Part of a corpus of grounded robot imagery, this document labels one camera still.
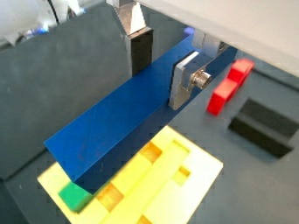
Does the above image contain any yellow peg board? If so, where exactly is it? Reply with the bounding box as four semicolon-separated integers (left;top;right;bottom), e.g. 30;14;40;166
38;127;223;224

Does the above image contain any black L-shaped bracket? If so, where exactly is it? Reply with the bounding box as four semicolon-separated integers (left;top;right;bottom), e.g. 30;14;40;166
229;99;299;158

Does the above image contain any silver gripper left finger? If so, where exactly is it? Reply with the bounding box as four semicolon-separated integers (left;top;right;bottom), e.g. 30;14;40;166
107;0;154;76

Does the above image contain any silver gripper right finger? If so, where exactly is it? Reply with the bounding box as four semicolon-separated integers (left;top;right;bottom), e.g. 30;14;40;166
168;30;230;110

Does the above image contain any long blue rectangular block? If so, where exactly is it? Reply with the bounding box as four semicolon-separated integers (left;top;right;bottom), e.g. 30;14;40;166
43;34;239;194

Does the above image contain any red stepped block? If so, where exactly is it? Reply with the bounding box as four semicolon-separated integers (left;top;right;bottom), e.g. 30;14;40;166
207;59;255;116

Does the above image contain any green rectangular block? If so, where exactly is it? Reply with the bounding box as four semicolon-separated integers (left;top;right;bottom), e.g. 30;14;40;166
59;182;92;213

